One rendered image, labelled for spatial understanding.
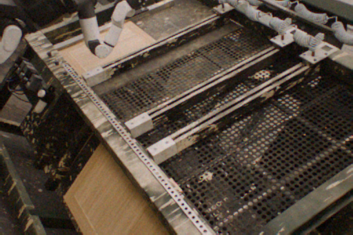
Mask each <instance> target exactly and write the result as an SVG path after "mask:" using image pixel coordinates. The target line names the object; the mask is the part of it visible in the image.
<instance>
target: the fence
mask: <svg viewBox="0 0 353 235"><path fill-rule="evenodd" d="M161 2H164V3H162V4H161V5H158V4H157V3H156V4H154V5H152V6H149V7H147V8H148V9H149V10H148V11H147V12H143V13H142V14H138V15H137V16H135V17H131V18H129V19H126V20H125V19H124V20H123V24H124V23H126V22H129V21H131V22H135V21H137V20H140V19H142V18H144V17H147V16H149V15H150V14H154V13H155V12H159V11H161V10H162V9H166V8H168V7H170V6H173V5H174V0H171V1H168V2H166V0H164V1H160V2H159V3H161ZM111 25H112V22H110V23H109V24H105V25H103V26H101V27H99V34H101V33H102V32H106V31H108V30H109V29H110V27H111ZM82 41H84V38H83V34H80V35H79V36H77V37H74V38H72V39H68V40H67V41H63V42H62V43H60V44H56V45H54V47H55V48H56V49H57V51H60V50H62V49H64V48H66V47H70V46H71V45H74V44H77V43H78V42H82Z"/></svg>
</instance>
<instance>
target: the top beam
mask: <svg viewBox="0 0 353 235"><path fill-rule="evenodd" d="M197 1H200V3H203V4H204V5H206V6H208V7H209V8H211V9H213V8H214V7H216V6H219V5H221V3H219V0H197ZM247 7H248V5H246V4H245V3H244V4H243V5H240V6H239V7H238V8H233V9H232V10H230V19H231V20H233V21H234V22H237V23H238V24H240V25H242V26H243V27H246V28H247V29H248V30H251V31H253V32H255V33H256V34H258V35H260V36H261V37H264V38H265V39H267V40H269V41H270V39H273V37H277V36H279V31H276V30H274V28H271V27H270V25H269V21H270V20H271V16H270V15H268V14H266V15H263V16H262V18H261V19H260V20H259V21H253V20H250V19H249V18H247V17H246V15H245V13H244V12H245V10H246V8H247ZM213 10H214V9H213ZM270 42H271V41H270ZM289 45H290V52H291V53H292V54H295V55H296V56H298V57H299V55H301V54H303V53H305V52H307V51H308V50H309V48H308V47H305V46H300V45H299V44H297V43H296V42H295V41H293V42H291V43H290V44H289ZM321 49H322V50H325V51H327V52H328V51H330V50H332V48H329V47H327V46H326V45H325V46H324V47H322V48H321ZM320 62H321V64H320V69H322V70H324V71H326V72H328V73H330V74H331V75H333V76H335V77H336V78H339V79H340V80H342V81H344V82H346V83H349V84H350V85H351V86H353V56H352V55H351V54H348V53H346V52H344V51H342V50H338V51H337V52H335V53H333V54H331V55H330V56H327V57H325V58H324V59H321V60H320Z"/></svg>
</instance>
